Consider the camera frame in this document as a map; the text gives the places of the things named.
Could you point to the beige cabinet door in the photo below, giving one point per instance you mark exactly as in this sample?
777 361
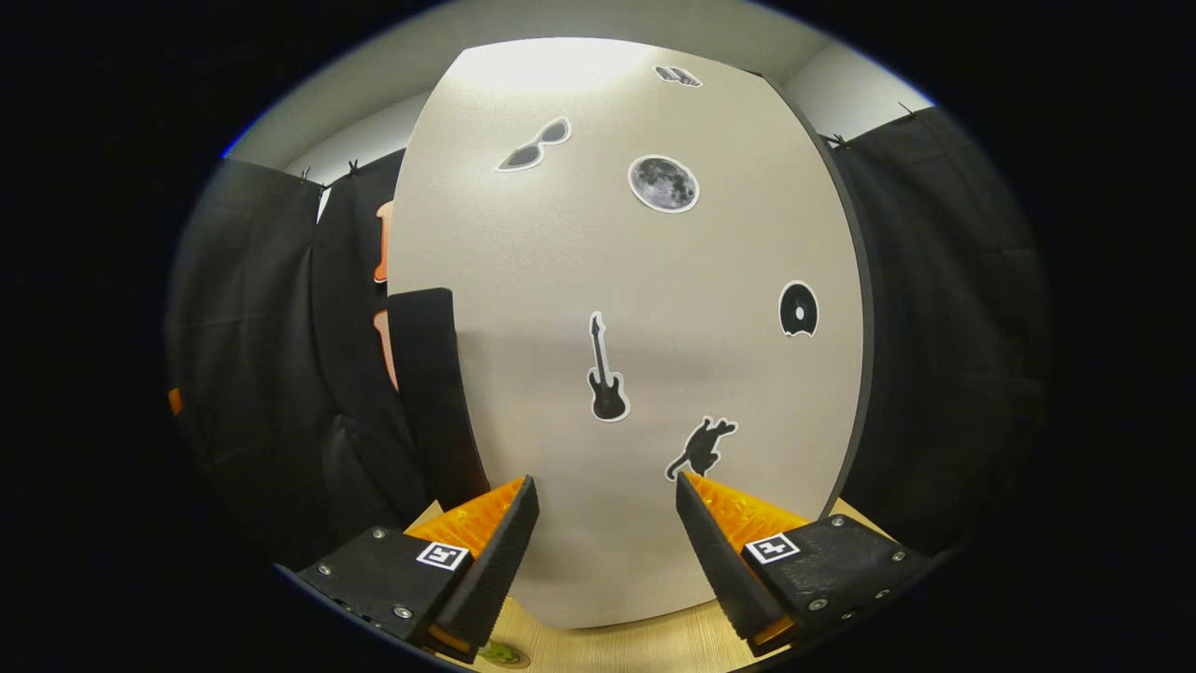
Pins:
654 280

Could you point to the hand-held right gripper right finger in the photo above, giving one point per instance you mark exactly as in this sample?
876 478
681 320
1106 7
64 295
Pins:
715 561

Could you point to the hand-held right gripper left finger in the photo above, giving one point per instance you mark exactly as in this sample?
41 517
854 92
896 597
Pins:
500 561

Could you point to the black backdrop cloth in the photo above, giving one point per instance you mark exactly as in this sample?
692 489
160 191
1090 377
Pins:
944 327

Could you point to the round brown coaster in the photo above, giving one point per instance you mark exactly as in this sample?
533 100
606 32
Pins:
516 659

